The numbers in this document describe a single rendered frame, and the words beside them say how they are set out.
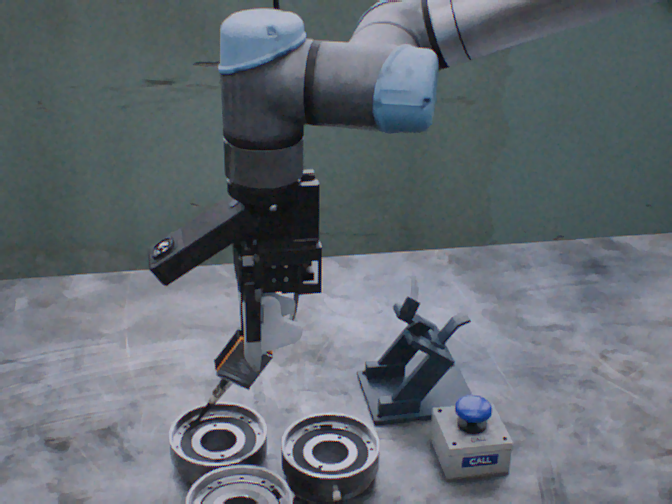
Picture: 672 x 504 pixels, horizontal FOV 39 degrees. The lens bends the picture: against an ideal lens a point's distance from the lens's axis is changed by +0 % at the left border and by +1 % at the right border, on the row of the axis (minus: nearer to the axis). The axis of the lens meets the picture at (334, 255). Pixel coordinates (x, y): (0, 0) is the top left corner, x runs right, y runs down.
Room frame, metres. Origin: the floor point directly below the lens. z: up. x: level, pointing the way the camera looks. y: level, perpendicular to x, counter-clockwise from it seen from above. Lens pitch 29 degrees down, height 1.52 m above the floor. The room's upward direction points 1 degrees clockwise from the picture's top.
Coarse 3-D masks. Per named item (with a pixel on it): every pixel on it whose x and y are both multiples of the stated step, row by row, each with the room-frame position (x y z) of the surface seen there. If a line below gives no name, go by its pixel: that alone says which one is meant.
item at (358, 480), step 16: (320, 416) 0.84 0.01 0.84; (336, 416) 0.84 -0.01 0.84; (352, 416) 0.84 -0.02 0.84; (288, 432) 0.81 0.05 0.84; (304, 432) 0.82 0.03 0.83; (368, 432) 0.82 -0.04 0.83; (288, 448) 0.79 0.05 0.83; (304, 448) 0.80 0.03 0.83; (320, 448) 0.81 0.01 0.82; (336, 448) 0.81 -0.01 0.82; (352, 448) 0.80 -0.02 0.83; (368, 448) 0.80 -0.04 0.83; (288, 464) 0.76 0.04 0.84; (320, 464) 0.77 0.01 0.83; (336, 464) 0.77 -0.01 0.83; (368, 464) 0.76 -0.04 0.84; (304, 480) 0.75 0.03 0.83; (320, 480) 0.74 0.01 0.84; (336, 480) 0.74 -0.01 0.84; (352, 480) 0.74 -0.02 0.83; (368, 480) 0.76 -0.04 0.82; (320, 496) 0.75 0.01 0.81; (352, 496) 0.75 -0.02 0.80
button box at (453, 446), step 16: (432, 416) 0.85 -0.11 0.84; (448, 416) 0.84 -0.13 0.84; (496, 416) 0.84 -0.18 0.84; (432, 432) 0.84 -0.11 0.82; (448, 432) 0.81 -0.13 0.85; (464, 432) 0.81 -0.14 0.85; (480, 432) 0.81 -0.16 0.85; (496, 432) 0.81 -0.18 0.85; (448, 448) 0.79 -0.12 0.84; (464, 448) 0.78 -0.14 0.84; (480, 448) 0.79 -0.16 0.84; (496, 448) 0.79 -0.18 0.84; (448, 464) 0.78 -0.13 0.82; (464, 464) 0.78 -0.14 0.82; (480, 464) 0.79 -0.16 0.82; (496, 464) 0.79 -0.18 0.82; (448, 480) 0.78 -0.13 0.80
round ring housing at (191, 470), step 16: (192, 416) 0.84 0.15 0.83; (208, 416) 0.85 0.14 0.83; (240, 416) 0.85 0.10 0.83; (256, 416) 0.84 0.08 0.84; (176, 432) 0.82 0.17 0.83; (208, 432) 0.82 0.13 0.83; (224, 432) 0.83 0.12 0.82; (240, 432) 0.82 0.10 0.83; (256, 432) 0.82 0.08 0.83; (176, 448) 0.78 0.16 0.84; (208, 448) 0.82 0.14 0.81; (224, 448) 0.83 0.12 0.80; (240, 448) 0.79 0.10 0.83; (256, 448) 0.78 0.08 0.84; (176, 464) 0.77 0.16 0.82; (192, 464) 0.76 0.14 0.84; (208, 464) 0.75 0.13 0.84; (224, 464) 0.75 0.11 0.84; (240, 464) 0.76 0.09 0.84; (256, 464) 0.78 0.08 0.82; (192, 480) 0.76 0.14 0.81
